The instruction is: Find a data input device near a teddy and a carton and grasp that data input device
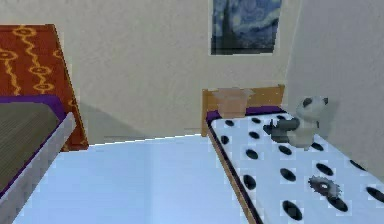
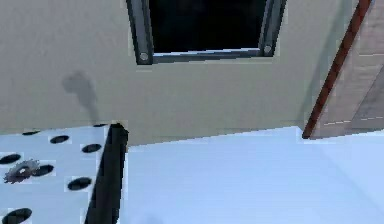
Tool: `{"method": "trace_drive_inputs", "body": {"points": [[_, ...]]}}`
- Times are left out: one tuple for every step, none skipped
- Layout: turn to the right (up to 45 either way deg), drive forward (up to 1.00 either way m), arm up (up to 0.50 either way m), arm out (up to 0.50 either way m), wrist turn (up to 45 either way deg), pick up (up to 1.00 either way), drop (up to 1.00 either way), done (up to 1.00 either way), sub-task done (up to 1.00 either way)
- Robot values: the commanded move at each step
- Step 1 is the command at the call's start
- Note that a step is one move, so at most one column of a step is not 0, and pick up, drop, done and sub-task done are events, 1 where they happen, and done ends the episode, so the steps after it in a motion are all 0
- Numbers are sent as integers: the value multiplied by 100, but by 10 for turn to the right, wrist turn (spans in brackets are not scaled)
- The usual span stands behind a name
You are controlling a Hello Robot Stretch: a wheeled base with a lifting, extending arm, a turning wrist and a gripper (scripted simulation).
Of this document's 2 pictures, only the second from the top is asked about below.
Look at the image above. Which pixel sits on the grey framed dark window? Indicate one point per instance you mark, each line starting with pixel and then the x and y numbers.
pixel 206 26

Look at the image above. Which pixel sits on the white bin with black holes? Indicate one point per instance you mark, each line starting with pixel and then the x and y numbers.
pixel 66 160

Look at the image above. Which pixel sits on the small grey round object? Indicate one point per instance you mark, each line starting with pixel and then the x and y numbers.
pixel 20 171

